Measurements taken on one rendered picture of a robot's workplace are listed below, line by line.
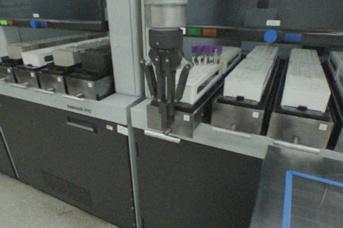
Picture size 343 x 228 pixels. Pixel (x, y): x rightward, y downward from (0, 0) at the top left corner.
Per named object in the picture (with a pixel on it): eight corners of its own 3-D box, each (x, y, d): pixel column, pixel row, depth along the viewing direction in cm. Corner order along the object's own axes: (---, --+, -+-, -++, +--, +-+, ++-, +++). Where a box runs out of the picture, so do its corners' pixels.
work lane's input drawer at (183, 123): (216, 70, 122) (217, 52, 118) (244, 74, 117) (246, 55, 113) (138, 135, 63) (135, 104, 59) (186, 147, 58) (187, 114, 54)
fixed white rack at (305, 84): (285, 79, 86) (289, 62, 83) (316, 83, 82) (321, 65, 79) (279, 109, 62) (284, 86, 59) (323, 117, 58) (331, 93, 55)
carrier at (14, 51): (29, 59, 107) (25, 46, 104) (25, 60, 105) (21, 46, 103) (13, 57, 112) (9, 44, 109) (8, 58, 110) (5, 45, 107)
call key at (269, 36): (263, 42, 60) (265, 29, 58) (276, 42, 58) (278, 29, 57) (262, 42, 59) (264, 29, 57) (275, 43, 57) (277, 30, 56)
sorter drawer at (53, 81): (135, 57, 151) (134, 42, 147) (154, 59, 146) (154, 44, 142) (31, 92, 93) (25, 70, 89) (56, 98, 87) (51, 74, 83)
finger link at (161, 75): (159, 57, 52) (154, 56, 53) (159, 104, 57) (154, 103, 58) (168, 53, 55) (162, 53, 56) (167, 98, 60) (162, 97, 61)
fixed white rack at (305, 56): (288, 61, 111) (291, 47, 108) (312, 63, 107) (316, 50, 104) (285, 78, 87) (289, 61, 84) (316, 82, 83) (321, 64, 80)
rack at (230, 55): (219, 59, 115) (220, 45, 113) (240, 61, 111) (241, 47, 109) (198, 74, 91) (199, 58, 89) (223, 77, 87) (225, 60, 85)
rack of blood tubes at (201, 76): (195, 75, 90) (196, 58, 87) (222, 78, 86) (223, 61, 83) (158, 102, 66) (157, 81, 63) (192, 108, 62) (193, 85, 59)
